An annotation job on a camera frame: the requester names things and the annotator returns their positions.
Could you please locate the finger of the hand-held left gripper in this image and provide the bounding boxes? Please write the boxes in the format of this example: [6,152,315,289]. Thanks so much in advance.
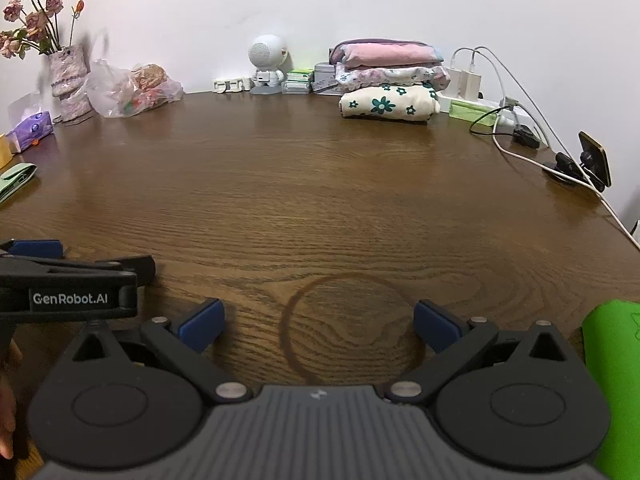
[0,239,64,260]
[60,254,157,287]

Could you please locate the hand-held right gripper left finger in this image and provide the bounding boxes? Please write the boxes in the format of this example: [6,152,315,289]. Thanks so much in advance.
[72,297,254,406]

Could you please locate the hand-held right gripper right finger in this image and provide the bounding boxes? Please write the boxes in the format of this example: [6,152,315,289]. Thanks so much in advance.
[384,298,571,406]

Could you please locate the pink and blue mesh garment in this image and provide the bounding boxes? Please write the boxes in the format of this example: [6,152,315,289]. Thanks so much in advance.
[331,38,446,69]

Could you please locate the folded cream floral clothes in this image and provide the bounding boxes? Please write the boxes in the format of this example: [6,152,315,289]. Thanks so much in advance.
[338,82,441,122]

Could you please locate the folded purple floral clothes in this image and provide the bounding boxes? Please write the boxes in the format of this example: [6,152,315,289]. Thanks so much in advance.
[333,63,451,94]

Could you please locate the person's left hand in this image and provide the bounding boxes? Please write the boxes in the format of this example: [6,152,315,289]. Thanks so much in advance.
[0,339,24,461]

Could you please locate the light green pouch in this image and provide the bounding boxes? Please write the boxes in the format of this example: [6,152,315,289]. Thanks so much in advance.
[0,163,40,206]

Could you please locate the purple tissue pack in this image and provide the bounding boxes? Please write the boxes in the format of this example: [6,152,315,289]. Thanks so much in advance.
[6,92,55,154]

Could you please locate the pink textured vase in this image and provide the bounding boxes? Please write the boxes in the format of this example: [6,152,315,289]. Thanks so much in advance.
[47,43,94,122]

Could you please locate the clear plastic bag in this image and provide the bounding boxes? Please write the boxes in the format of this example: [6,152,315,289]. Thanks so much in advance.
[85,58,185,119]

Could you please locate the bright green mat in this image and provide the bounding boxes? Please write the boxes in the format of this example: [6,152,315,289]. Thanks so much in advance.
[582,298,640,480]

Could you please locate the black clip stand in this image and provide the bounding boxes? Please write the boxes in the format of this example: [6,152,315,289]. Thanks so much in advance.
[542,152,592,187]

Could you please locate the phone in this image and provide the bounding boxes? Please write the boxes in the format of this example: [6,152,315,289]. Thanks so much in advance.
[578,131,613,189]

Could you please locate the dried rose bouquet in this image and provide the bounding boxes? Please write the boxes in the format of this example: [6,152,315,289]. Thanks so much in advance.
[0,0,86,61]

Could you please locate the green and white box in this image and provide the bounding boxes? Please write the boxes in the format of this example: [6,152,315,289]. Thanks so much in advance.
[282,68,315,95]

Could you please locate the white charger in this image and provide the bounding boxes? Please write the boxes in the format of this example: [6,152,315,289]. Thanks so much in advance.
[446,65,466,98]
[462,70,482,101]

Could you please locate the white robot speaker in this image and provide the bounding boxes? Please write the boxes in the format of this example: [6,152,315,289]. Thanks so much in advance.
[248,34,291,97]

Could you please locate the grey tin box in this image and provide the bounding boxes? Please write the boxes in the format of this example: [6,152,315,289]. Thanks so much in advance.
[312,62,346,96]

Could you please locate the long white cable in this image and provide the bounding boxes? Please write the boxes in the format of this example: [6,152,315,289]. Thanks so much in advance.
[492,122,640,252]

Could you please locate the black cable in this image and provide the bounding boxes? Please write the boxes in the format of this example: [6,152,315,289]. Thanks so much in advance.
[469,106,542,149]

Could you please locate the thin white cable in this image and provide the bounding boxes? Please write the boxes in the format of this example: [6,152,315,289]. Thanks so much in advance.
[451,46,601,188]

